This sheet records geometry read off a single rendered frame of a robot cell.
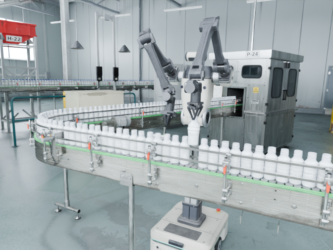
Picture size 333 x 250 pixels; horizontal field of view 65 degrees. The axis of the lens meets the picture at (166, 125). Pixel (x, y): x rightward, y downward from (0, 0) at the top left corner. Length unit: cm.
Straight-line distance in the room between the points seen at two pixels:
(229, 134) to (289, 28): 885
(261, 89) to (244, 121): 69
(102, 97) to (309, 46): 1000
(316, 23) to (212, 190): 1243
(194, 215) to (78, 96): 375
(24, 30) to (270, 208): 745
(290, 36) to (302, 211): 1233
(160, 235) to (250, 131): 335
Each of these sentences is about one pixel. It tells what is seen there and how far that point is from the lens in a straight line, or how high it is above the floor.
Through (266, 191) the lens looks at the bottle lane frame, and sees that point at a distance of 145.
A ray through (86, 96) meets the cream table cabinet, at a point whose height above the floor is 108.
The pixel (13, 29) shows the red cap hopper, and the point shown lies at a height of 262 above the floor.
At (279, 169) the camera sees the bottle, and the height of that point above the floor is 107.
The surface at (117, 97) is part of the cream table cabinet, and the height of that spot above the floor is 104.
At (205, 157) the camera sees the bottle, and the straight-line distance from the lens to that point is 150.
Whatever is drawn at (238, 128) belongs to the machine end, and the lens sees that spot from 533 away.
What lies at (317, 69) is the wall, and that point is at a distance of 1341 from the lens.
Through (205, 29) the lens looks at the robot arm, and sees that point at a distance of 166.
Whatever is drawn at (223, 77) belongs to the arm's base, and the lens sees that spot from 207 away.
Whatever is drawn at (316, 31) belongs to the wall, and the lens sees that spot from 1354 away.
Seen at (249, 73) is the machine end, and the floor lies 160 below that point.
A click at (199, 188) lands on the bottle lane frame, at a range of 154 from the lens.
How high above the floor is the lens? 150
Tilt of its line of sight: 10 degrees down
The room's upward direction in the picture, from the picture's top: 1 degrees clockwise
